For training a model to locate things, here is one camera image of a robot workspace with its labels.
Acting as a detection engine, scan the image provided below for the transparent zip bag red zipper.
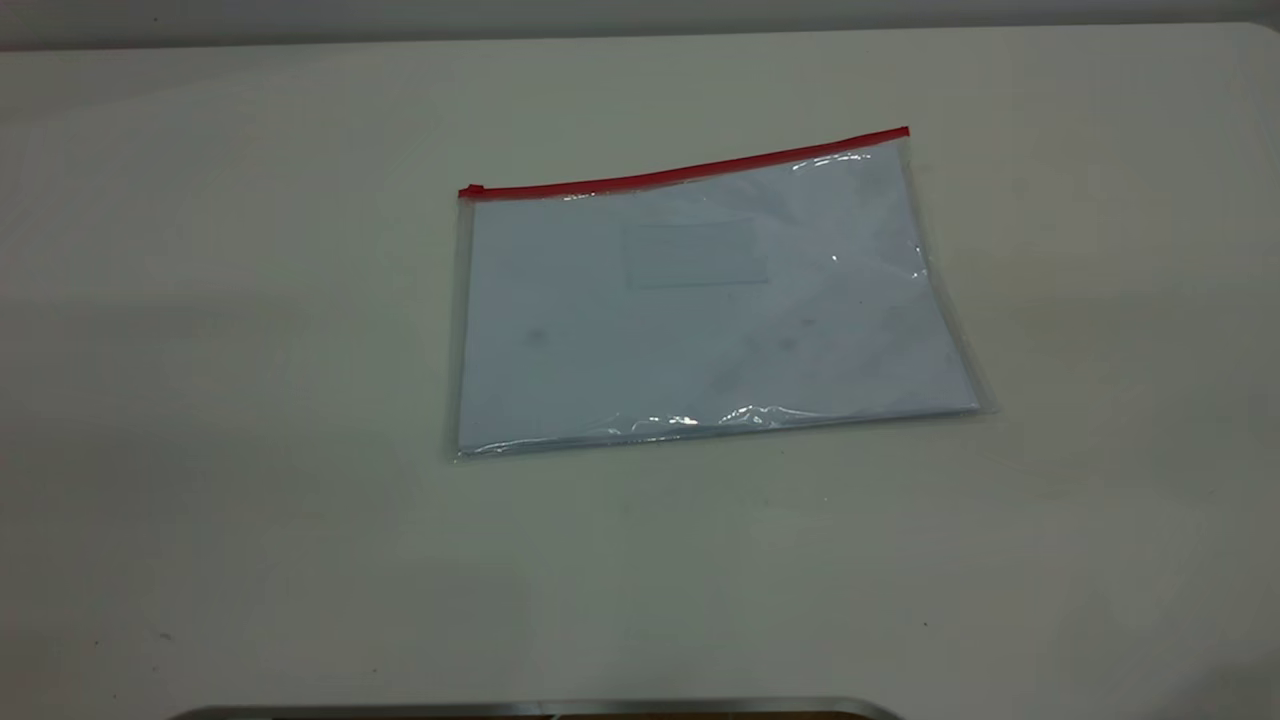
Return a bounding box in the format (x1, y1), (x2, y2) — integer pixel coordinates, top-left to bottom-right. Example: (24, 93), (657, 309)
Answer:
(444, 125), (997, 462)

